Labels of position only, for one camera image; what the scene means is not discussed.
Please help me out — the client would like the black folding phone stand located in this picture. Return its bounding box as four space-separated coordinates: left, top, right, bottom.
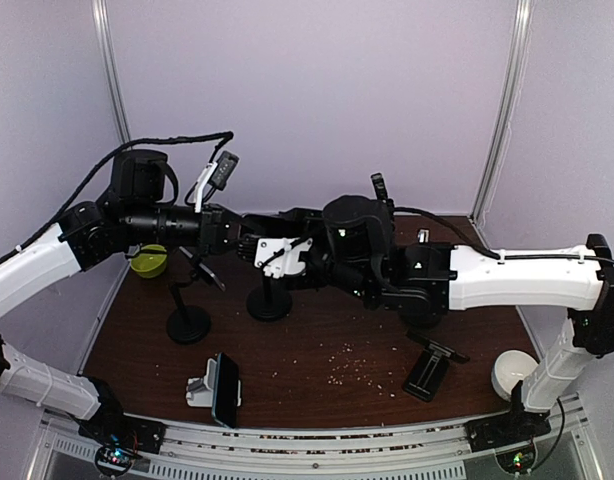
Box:
402 330 470 403

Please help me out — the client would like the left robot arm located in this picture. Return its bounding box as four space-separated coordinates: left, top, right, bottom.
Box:
0 131 238 444

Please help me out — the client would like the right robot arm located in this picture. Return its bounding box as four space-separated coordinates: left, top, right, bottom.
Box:
238 174 614 442

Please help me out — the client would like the grey smartphone on left stand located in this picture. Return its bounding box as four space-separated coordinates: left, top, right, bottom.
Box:
178 247 226 292

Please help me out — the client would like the black stand with teal phone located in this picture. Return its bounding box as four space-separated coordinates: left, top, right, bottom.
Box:
246 276 293 322

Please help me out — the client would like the black left gooseneck stand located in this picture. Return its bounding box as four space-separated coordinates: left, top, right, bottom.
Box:
166 273 211 345

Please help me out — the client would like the black gooseneck stand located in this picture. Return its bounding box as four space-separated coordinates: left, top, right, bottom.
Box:
398 312 443 329
166 273 211 345

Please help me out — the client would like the silver smartphone on right stand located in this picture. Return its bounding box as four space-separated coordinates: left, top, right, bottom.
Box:
417 228 430 244

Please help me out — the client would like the black right gooseneck stand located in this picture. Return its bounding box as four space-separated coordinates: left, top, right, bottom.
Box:
398 312 443 329

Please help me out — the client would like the blue smartphone on white stand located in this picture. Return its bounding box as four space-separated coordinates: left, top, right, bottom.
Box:
211 352 239 428

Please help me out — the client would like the white folding phone stand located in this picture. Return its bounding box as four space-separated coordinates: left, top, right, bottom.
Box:
186 357 242 408

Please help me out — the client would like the green bowl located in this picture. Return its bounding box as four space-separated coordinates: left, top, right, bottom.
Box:
129 244 168 279

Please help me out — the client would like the white bowl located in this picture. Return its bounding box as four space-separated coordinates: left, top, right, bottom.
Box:
491 350 538 402

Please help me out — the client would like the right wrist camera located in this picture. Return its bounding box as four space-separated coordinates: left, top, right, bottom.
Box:
253 238 313 279

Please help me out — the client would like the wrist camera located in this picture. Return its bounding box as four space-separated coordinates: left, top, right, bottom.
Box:
253 238 313 279
184 151 240 213

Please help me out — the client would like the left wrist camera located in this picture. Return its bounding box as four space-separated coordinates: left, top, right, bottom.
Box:
184 151 240 213

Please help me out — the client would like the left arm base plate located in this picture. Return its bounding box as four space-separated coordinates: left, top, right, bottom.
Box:
76 416 166 454

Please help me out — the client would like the left aluminium frame post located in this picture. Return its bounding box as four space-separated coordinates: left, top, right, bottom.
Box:
91 0 131 143

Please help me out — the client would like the aluminium frame post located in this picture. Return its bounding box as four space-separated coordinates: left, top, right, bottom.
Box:
471 0 534 228
91 0 131 143

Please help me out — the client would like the right aluminium frame post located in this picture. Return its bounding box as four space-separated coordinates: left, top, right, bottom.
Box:
471 0 534 228

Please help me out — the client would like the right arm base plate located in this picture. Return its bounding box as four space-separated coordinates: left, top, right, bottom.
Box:
464 411 551 452

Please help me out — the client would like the front aluminium rail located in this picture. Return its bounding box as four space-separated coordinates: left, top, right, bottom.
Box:
36 414 614 480

